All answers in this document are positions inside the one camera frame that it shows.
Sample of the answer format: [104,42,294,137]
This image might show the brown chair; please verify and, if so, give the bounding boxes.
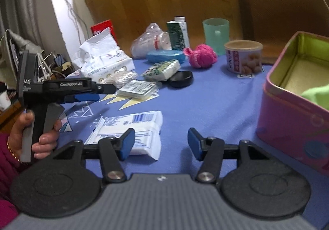
[237,0,329,65]

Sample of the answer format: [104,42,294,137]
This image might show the green drink carton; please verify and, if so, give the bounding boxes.
[166,16,190,51]

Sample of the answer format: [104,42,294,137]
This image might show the person's left hand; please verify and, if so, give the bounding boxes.
[11,111,63,160]

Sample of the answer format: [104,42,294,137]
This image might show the grey bag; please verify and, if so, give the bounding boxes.
[0,29,45,90]

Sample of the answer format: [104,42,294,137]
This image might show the teal plastic cup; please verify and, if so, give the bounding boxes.
[203,18,230,56]

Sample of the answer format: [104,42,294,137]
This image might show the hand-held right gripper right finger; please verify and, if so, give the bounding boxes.
[188,128,270,183]

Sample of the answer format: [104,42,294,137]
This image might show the white soft tissue pack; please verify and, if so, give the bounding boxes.
[76,27,136,84]

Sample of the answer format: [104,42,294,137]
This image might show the black correction tape dispenser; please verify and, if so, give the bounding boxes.
[169,71,194,89]

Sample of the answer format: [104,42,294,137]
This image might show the white pocket tissue packet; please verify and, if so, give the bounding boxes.
[117,80,163,101]

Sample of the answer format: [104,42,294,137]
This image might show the bag of cotton swabs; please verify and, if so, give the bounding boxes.
[103,71,138,89]

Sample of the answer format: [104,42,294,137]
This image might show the green cloth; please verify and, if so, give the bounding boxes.
[301,86,329,111]

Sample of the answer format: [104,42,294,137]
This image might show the green patterned pocket tissue packet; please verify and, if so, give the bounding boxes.
[141,60,181,82]

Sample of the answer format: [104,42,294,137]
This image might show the gold bracelet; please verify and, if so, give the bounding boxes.
[7,139,22,164]

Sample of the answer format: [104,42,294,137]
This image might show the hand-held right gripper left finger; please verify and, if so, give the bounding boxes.
[53,128,136,184]

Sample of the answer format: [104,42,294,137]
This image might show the tangle of white cables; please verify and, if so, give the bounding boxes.
[37,52,75,82]

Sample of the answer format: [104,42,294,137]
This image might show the red cardboard box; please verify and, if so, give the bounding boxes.
[90,20,119,44]

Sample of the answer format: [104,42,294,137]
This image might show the grey curtain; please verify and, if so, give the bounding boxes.
[0,0,68,84]

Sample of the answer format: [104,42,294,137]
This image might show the blue printed tablecloth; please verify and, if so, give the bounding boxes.
[55,54,329,185]

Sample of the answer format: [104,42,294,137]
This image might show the pink tin box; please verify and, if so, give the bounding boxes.
[256,31,329,177]

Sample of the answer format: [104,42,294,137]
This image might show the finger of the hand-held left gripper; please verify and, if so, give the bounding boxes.
[91,83,117,95]
[64,94,100,104]

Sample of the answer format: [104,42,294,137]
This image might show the white hanging cable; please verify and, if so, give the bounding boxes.
[47,0,86,48]

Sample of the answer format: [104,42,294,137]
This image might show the person's left forearm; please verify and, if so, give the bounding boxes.
[0,132,29,223]

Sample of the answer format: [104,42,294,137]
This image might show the blue oblong case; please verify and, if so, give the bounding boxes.
[146,49,186,64]

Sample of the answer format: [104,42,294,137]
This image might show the white cotton pad pack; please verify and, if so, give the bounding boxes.
[84,110,164,161]

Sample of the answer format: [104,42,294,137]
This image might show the small white paper cup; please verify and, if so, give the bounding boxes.
[224,40,264,75]

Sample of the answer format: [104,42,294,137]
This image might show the pink knitted pouch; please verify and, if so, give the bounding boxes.
[183,44,217,69]

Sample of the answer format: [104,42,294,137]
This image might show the clear plastic bag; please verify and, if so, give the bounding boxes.
[131,23,172,58]

